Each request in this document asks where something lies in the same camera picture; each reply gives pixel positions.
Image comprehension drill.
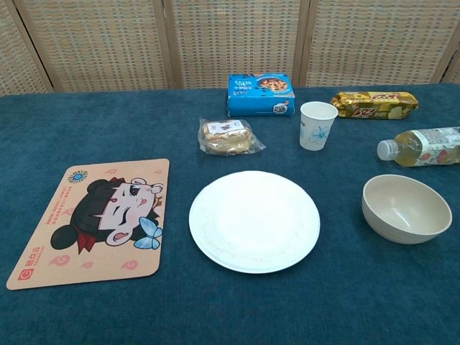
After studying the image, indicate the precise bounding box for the beige bowl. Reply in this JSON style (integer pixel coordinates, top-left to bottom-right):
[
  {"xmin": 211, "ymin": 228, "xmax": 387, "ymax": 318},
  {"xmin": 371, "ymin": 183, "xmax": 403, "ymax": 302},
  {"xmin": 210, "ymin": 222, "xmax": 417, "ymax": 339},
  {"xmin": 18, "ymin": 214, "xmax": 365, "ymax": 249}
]
[{"xmin": 362, "ymin": 174, "xmax": 453, "ymax": 245}]

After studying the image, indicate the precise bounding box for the bread in clear wrapper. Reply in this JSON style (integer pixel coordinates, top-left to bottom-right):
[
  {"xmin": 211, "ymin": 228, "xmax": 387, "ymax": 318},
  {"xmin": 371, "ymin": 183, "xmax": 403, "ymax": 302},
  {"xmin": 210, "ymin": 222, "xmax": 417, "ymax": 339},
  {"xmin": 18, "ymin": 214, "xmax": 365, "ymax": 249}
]
[{"xmin": 198, "ymin": 116, "xmax": 267, "ymax": 157}]

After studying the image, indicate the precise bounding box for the yellow drink plastic bottle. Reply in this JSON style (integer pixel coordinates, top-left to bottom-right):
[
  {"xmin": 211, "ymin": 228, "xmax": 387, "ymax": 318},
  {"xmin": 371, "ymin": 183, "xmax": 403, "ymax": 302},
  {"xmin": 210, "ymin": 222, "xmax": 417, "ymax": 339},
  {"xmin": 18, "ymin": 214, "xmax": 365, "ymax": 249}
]
[{"xmin": 376, "ymin": 126, "xmax": 460, "ymax": 168}]

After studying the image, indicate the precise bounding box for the blue cookie box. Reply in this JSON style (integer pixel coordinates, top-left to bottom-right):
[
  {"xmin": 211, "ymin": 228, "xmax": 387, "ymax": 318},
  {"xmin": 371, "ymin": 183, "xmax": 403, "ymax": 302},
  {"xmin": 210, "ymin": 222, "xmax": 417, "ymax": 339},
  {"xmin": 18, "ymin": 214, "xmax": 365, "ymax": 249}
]
[{"xmin": 226, "ymin": 73, "xmax": 297, "ymax": 118}]

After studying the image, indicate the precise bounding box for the white plate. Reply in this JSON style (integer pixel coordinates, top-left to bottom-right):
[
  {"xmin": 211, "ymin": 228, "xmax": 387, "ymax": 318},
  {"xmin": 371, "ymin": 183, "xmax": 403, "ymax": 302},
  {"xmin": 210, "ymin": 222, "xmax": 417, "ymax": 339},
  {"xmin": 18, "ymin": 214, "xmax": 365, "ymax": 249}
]
[{"xmin": 188, "ymin": 170, "xmax": 321, "ymax": 275}]

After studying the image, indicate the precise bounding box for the blue tablecloth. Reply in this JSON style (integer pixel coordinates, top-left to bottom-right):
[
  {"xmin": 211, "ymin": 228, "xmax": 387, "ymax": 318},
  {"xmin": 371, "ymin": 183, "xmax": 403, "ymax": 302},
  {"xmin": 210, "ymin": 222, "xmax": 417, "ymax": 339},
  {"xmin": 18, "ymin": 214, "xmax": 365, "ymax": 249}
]
[{"xmin": 0, "ymin": 83, "xmax": 460, "ymax": 345}]

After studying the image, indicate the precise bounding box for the woven folding screen panel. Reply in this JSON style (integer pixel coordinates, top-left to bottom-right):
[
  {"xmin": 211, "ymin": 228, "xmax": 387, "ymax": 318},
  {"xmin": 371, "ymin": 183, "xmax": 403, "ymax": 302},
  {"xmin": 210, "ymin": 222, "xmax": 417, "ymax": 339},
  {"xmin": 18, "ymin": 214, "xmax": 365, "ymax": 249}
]
[
  {"xmin": 12, "ymin": 0, "xmax": 174, "ymax": 93},
  {"xmin": 300, "ymin": 0, "xmax": 460, "ymax": 88},
  {"xmin": 0, "ymin": 0, "xmax": 55, "ymax": 96},
  {"xmin": 161, "ymin": 0, "xmax": 307, "ymax": 89},
  {"xmin": 441, "ymin": 46, "xmax": 460, "ymax": 86}
]

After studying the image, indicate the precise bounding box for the gold snack packet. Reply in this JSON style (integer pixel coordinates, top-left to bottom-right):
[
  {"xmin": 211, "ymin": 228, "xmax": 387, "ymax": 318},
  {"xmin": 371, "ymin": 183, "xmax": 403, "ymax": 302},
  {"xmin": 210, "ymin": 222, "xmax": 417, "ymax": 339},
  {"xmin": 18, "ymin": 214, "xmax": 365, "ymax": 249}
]
[{"xmin": 329, "ymin": 91, "xmax": 420, "ymax": 120}]

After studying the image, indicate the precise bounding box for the white paper cup blue flower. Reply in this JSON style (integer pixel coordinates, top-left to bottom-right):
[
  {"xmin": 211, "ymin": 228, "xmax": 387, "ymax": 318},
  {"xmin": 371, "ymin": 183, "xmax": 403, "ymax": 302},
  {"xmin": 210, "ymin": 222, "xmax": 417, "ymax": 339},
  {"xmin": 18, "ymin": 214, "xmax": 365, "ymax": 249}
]
[{"xmin": 299, "ymin": 101, "xmax": 339, "ymax": 151}]

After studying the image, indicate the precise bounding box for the cartoon girl mouse pad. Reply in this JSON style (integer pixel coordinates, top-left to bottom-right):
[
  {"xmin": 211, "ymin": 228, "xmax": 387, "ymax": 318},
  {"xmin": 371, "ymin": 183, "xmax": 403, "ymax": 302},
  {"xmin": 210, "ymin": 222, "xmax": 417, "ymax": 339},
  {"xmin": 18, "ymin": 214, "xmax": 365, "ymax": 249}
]
[{"xmin": 6, "ymin": 158, "xmax": 170, "ymax": 291}]

